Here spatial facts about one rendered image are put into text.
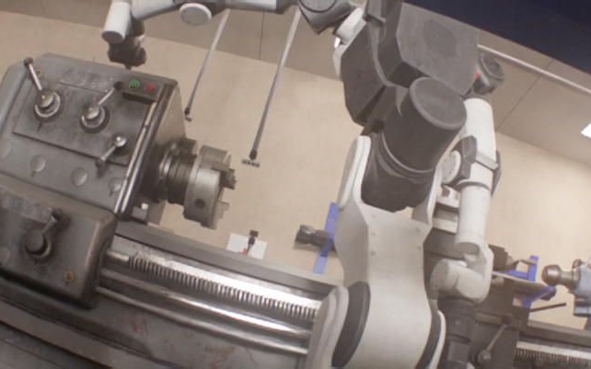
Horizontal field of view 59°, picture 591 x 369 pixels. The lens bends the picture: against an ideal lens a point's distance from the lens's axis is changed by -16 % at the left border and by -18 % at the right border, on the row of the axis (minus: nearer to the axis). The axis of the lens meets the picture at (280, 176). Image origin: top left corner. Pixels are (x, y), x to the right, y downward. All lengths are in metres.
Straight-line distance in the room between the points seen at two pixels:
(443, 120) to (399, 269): 0.25
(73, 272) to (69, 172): 0.37
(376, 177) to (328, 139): 4.37
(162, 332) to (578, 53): 1.56
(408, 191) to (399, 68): 0.23
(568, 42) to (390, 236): 0.79
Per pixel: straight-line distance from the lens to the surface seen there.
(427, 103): 1.00
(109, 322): 1.75
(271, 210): 5.18
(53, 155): 1.89
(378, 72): 1.19
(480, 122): 1.37
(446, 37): 1.25
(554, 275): 2.25
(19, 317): 1.65
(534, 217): 5.89
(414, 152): 1.03
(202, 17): 1.40
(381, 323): 0.87
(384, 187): 1.10
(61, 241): 1.65
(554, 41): 0.27
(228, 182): 1.97
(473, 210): 1.24
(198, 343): 1.71
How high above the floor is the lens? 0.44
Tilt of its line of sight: 21 degrees up
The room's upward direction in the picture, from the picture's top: 16 degrees clockwise
